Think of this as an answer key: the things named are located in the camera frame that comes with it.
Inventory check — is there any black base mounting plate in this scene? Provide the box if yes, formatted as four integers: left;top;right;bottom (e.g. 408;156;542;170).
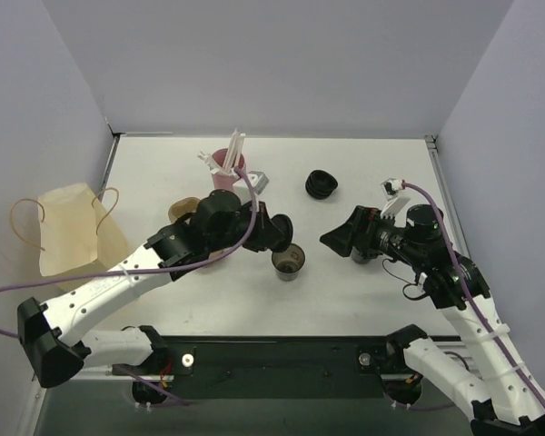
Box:
133;336;413;401

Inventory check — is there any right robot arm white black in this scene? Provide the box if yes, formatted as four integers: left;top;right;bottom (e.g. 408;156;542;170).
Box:
320;204;545;435

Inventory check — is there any stack of black lids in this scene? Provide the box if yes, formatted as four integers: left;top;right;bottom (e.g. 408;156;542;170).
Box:
305;170;338;200

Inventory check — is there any white paper straw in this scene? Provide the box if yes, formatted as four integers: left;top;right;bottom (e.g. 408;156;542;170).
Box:
231;132;246;170
222;129;240;173

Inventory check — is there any black cup lid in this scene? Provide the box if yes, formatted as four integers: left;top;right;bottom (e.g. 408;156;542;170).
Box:
271;213;293;244

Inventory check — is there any dark translucent coffee cup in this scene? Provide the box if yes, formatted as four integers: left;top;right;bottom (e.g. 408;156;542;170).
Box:
271;243;306;282

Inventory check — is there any brown cardboard cup carrier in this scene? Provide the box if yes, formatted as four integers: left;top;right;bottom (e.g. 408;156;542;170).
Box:
168;197;224;266

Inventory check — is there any pink straw holder cup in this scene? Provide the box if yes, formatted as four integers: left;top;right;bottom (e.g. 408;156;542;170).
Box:
212;148;240;191

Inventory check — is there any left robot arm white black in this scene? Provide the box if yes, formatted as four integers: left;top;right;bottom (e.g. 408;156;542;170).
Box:
17;190;293;388

